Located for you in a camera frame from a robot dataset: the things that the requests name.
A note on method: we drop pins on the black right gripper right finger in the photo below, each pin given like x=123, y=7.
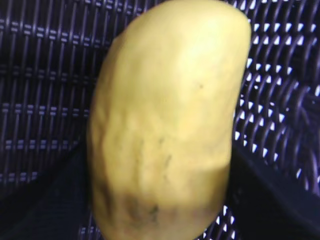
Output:
x=267, y=205

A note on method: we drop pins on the dark brown wicker basket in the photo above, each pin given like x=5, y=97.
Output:
x=51, y=52

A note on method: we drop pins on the yellow orange mango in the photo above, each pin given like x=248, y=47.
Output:
x=160, y=127

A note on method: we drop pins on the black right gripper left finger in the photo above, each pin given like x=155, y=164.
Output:
x=53, y=206

